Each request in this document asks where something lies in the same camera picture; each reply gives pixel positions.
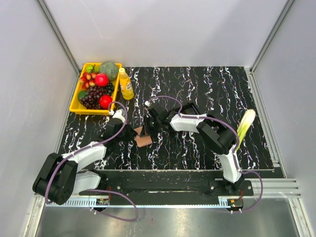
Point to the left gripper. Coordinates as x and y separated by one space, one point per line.
131 134

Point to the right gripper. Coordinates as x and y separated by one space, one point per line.
145 130

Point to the pink leather card holder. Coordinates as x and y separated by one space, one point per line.
144 140

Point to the black card box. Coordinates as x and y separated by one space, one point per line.
189 109

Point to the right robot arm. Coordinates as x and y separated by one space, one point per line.
215 132

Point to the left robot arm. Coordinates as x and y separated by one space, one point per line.
61 175

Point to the red pomegranate lower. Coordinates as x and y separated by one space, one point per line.
105 101

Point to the red pomegranate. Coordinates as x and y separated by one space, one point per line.
105 101
101 80

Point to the dark purple grape bunch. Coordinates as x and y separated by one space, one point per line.
91 100

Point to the small black grape bunch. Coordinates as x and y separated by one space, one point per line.
109 88

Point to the yellow juice bottle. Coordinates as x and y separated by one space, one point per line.
125 85

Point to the yellow plastic tray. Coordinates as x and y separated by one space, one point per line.
79 109

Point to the red pomegranate upper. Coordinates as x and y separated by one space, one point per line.
101 80

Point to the small red fruit bunch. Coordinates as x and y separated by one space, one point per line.
87 80

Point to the green melon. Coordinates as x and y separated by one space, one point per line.
110 69

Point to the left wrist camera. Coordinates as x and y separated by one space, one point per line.
118 114

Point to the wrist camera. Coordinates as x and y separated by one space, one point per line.
118 114
148 107

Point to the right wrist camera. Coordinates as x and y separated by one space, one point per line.
148 107

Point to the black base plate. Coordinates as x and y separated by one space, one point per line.
172 187

